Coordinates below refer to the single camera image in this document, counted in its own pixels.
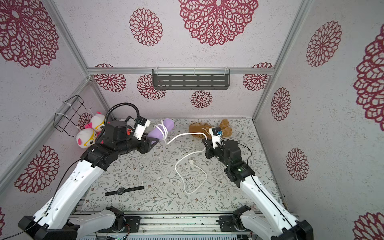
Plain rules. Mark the black wire basket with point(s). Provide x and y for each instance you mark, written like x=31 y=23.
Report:
x=64 y=122

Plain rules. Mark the perforated cable duct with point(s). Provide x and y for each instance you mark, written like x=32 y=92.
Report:
x=170 y=237

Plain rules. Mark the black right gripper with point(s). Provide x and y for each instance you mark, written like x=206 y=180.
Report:
x=210 y=150

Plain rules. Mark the grey wall shelf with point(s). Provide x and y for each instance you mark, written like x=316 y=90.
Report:
x=191 y=80

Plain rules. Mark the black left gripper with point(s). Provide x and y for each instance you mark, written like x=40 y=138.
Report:
x=145 y=142

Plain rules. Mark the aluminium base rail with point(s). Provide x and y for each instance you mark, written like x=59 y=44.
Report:
x=203 y=223

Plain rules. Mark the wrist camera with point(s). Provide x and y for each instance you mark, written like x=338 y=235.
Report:
x=216 y=136
x=141 y=127

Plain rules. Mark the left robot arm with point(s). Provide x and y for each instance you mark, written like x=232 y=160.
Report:
x=52 y=221

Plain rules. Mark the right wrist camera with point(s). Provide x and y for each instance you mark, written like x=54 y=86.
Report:
x=216 y=136

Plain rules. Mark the white plush red striped dress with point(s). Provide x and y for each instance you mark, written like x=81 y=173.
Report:
x=86 y=138

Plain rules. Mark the purple power strip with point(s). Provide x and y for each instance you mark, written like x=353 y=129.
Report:
x=162 y=130

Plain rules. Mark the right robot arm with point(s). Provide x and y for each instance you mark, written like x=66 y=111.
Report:
x=277 y=223

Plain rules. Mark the black wristwatch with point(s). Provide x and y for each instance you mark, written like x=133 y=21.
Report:
x=122 y=191

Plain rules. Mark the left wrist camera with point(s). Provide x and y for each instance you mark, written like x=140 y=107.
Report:
x=141 y=127

